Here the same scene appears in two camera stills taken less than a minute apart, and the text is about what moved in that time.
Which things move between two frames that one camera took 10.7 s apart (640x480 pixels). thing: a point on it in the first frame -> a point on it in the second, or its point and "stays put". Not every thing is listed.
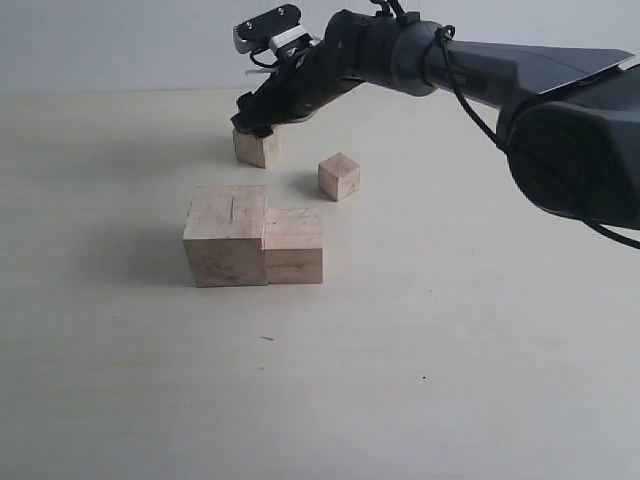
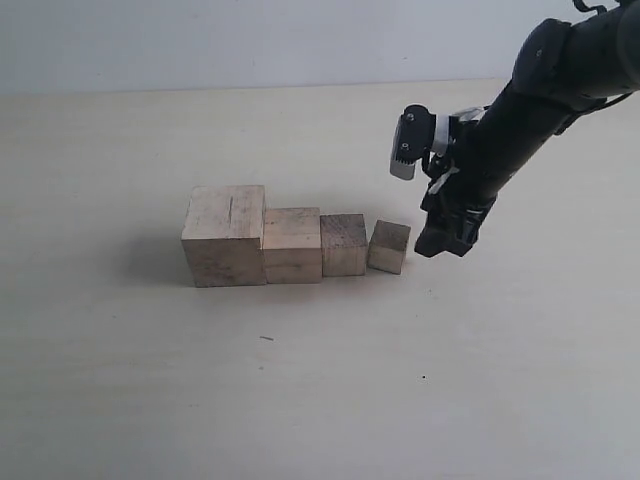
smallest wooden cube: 338,176 -> 388,246
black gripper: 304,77 -> 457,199
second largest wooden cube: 293,245 stays put
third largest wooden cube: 259,151 -> 344,245
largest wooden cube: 224,235 stays put
